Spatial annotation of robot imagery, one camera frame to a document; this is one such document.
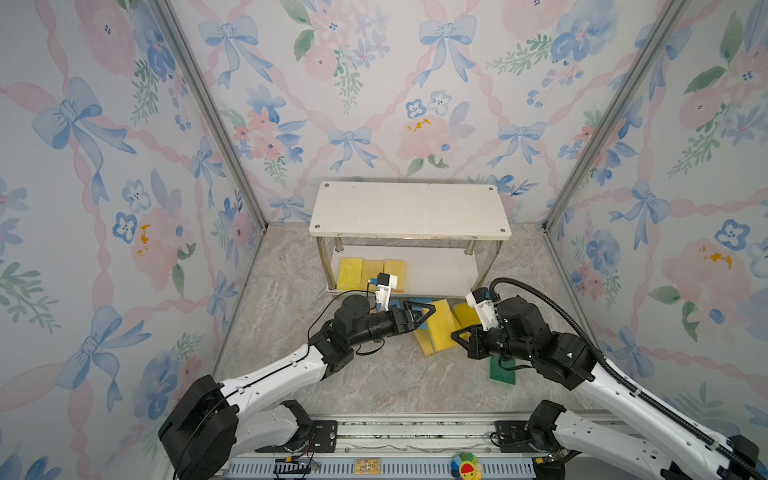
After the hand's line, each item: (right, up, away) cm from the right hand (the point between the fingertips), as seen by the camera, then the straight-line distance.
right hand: (451, 334), depth 71 cm
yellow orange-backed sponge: (-12, +15, +27) cm, 33 cm away
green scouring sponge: (+15, -14, +11) cm, 24 cm away
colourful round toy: (+3, -30, -2) cm, 30 cm away
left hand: (-5, +6, -3) cm, 8 cm away
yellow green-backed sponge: (-2, +2, 0) cm, 3 cm away
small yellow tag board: (-20, -30, -2) cm, 36 cm away
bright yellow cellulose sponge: (-27, +13, +25) cm, 39 cm away
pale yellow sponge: (-20, +14, +26) cm, 36 cm away
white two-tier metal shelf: (0, +24, +1) cm, 24 cm away
